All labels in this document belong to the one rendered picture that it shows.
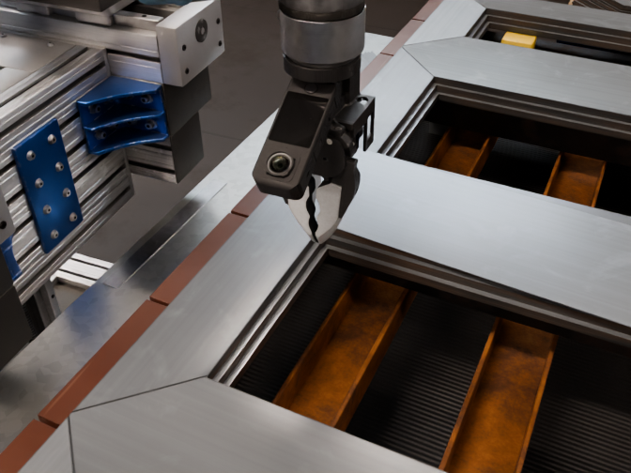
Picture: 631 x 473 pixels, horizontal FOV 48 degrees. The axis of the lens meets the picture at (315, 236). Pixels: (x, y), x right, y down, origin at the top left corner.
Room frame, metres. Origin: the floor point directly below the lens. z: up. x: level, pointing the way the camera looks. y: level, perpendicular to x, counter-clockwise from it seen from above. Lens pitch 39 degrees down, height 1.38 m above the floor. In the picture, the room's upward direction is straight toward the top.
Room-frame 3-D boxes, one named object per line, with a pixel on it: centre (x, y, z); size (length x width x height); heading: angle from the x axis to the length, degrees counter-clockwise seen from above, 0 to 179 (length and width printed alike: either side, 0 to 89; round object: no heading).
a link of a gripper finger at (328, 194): (0.60, -0.02, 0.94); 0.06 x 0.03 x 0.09; 155
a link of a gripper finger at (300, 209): (0.61, 0.00, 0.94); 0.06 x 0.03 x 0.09; 155
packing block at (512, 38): (1.32, -0.40, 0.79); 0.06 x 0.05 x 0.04; 65
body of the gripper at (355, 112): (0.61, -0.01, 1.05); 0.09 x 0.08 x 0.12; 155
